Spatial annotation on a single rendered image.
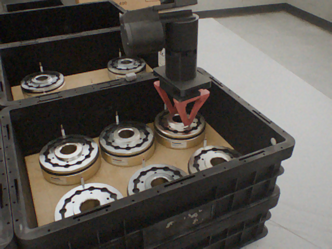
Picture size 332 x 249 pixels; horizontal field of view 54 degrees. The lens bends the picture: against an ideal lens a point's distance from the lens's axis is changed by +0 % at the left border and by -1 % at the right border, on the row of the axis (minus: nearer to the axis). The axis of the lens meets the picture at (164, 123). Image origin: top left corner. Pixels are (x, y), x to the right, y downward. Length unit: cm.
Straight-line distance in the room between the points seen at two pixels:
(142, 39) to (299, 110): 66
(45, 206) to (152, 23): 33
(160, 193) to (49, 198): 22
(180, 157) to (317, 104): 61
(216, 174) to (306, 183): 40
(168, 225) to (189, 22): 31
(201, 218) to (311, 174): 40
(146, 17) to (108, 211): 30
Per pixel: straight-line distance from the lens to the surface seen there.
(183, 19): 55
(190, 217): 49
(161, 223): 46
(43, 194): 58
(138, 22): 53
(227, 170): 45
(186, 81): 58
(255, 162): 48
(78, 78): 91
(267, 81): 119
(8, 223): 42
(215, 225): 53
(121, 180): 57
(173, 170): 54
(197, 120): 65
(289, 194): 77
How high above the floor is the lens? 123
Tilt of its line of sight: 35 degrees down
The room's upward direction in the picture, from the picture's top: straight up
